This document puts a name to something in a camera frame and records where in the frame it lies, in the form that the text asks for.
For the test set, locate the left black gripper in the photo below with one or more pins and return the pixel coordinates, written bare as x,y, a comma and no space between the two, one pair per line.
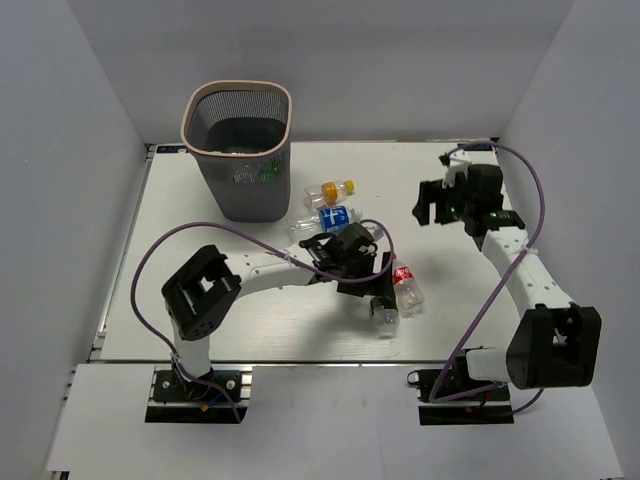
372,288

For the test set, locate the clear bottle black label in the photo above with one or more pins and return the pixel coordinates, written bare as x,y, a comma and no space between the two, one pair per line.
384,316

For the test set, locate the clear bottle red label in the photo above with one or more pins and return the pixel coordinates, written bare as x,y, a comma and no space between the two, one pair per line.
409,296

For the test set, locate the clear bottle orange cap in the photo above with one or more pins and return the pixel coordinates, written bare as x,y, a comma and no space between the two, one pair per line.
328,194

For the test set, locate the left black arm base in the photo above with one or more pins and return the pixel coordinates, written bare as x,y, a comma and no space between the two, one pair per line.
172,401

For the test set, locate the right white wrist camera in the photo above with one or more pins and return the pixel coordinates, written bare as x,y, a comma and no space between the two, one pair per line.
457,162

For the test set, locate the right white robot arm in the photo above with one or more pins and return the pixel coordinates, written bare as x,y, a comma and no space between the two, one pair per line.
556,341

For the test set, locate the clear bottle blue orange label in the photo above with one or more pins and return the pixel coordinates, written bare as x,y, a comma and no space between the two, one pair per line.
245,173

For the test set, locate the grey mesh waste bin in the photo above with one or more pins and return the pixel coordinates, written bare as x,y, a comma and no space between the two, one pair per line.
233,121

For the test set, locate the green bottle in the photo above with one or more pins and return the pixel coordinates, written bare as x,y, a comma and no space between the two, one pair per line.
270,170

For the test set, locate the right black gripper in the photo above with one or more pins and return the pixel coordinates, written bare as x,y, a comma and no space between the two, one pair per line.
428,193

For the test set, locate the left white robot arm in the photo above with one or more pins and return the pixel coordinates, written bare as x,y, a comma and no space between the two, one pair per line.
201,293

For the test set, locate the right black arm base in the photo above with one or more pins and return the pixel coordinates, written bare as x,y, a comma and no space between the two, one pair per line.
492,407

